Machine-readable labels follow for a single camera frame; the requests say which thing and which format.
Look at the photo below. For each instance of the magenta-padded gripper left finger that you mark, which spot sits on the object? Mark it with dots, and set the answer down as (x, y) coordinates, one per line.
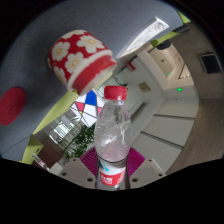
(77, 173)

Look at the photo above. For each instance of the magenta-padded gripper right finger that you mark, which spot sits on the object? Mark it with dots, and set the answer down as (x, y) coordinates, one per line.
(146, 172)

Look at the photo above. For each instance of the clear red-capped water bottle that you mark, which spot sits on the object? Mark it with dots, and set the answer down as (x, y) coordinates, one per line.
(112, 136)

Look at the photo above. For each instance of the row of potted green plants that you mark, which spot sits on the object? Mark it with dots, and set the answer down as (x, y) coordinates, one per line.
(81, 141)

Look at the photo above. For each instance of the small yellow-green table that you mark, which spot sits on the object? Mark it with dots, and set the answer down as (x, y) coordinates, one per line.
(31, 146)

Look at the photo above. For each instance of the large yellow-green table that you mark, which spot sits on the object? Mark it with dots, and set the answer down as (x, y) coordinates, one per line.
(55, 115)

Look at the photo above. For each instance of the white cube with coloured triangles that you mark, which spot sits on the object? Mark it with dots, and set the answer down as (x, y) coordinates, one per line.
(87, 110)

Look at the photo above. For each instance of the green exit sign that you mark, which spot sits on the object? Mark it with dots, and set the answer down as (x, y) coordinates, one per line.
(179, 89)

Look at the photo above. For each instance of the flat round red coaster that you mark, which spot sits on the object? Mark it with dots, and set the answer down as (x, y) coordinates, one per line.
(11, 106)

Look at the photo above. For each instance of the red floral mug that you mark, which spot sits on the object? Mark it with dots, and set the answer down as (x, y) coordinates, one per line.
(80, 60)

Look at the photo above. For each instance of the black bag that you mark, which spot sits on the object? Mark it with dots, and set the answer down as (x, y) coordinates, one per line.
(164, 44)

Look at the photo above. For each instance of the yellow-green stool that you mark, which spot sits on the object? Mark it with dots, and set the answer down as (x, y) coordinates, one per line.
(166, 36)

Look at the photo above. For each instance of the yellow-green cushioned seat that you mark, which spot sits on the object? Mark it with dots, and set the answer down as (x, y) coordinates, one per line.
(184, 17)

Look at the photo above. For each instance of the brown wall plaque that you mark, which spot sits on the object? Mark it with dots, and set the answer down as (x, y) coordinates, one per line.
(144, 87)

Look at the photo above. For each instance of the black wall screen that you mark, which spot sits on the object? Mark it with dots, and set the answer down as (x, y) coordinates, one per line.
(210, 63)

